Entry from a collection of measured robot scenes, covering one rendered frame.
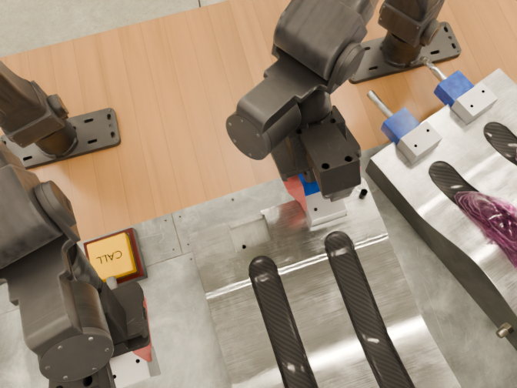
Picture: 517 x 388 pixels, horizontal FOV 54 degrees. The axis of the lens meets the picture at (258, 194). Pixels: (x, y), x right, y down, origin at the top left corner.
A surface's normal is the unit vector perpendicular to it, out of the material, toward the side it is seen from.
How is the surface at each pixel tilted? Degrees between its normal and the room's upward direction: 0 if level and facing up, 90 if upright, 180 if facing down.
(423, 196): 0
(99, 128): 0
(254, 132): 74
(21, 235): 56
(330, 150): 29
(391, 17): 89
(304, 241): 0
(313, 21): 25
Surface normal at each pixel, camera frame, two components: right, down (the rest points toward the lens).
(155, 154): -0.04, -0.32
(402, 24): -0.65, 0.73
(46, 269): -0.27, -0.65
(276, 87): 0.13, -0.50
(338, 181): 0.23, 0.63
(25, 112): 0.51, 0.83
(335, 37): -0.32, 0.02
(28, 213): 0.17, 0.05
